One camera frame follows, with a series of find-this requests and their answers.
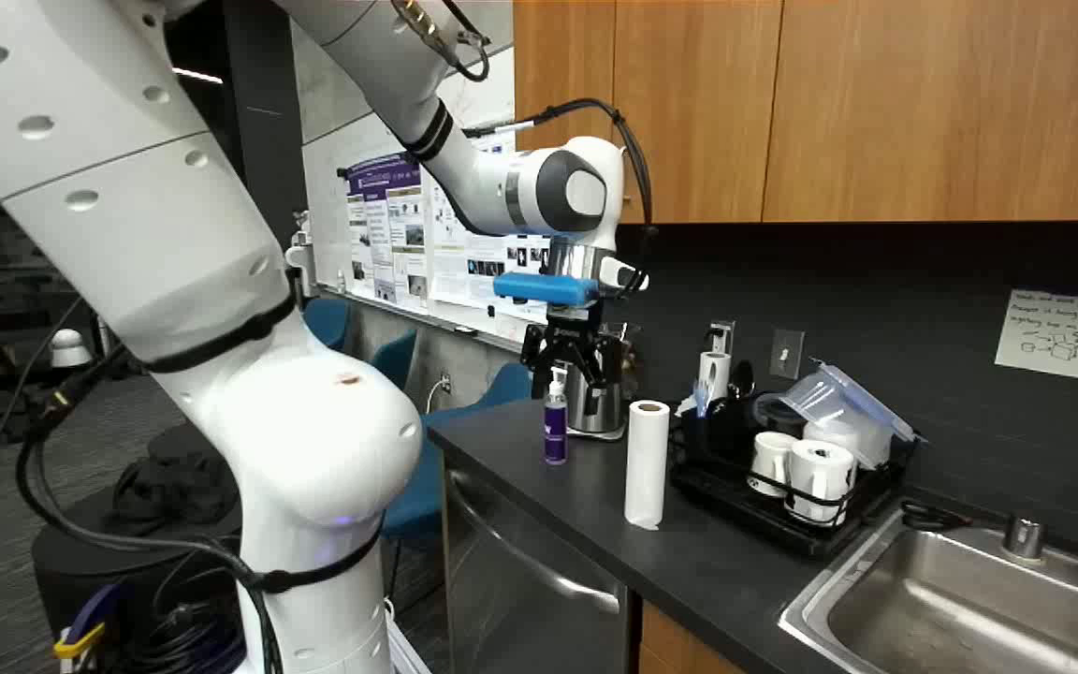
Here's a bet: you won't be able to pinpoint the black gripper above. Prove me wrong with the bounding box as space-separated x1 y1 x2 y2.
517 300 634 404

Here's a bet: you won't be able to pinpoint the purple spray bottle white top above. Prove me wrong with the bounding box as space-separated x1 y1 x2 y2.
543 363 573 471

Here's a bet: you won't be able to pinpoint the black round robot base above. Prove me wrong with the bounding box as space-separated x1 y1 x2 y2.
28 497 256 674

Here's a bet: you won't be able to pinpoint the black dish rack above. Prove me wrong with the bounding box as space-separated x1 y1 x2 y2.
665 392 926 560

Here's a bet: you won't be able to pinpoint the stainless steel kettle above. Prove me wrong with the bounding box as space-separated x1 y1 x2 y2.
559 353 634 446

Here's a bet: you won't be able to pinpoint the tall white paper towel roll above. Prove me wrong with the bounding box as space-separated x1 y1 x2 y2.
623 397 673 534

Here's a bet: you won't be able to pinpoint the blue chair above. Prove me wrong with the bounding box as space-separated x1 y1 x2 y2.
368 327 427 392
300 291 365 358
380 356 538 545

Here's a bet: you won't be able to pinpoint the purple white poster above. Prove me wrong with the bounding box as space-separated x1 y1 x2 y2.
335 146 569 353

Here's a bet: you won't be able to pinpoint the plain white mug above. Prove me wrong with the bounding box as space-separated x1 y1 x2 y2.
744 426 800 503

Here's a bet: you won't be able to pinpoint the stainless steel dishwasher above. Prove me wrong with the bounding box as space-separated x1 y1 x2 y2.
440 458 635 674

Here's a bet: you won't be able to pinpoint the white mug with black print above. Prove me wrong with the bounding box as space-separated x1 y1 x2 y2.
784 438 861 532

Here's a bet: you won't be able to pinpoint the clear plastic container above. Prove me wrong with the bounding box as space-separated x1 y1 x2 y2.
758 358 922 477

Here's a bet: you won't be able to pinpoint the white whiteboard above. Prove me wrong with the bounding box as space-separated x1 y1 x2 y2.
292 24 573 358

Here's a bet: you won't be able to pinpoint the wooden lower cabinets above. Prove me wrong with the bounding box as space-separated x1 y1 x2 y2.
634 597 741 674

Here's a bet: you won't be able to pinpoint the wooden cabinets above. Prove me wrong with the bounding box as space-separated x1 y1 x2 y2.
508 0 1078 230
634 597 741 674

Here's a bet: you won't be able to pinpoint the wooden upper cabinets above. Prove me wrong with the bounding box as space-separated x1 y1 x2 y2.
508 0 1078 230

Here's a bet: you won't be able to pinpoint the black bag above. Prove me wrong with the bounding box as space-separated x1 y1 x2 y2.
106 418 249 544

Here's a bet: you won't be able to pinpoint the stainless steel sink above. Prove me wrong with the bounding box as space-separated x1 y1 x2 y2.
774 503 1078 674

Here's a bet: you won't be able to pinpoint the metal sink hole cover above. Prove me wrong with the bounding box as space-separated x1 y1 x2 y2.
1000 514 1050 560

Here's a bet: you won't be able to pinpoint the white dome shaped object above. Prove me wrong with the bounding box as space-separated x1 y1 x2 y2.
45 321 99 373

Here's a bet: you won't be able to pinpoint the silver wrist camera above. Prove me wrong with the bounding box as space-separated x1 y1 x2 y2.
592 251 655 300

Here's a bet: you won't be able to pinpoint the grey wall outlet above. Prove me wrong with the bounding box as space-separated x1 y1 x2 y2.
768 327 809 382

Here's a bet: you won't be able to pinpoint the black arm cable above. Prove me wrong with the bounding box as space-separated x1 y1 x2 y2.
457 92 660 240

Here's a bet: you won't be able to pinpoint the white paper wall note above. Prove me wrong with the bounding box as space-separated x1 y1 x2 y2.
991 285 1078 392

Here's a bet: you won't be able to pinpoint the thick black cable bundle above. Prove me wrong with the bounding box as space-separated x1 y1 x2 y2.
12 353 289 674

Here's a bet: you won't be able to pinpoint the yellow cable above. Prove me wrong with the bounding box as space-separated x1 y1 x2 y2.
49 583 120 674

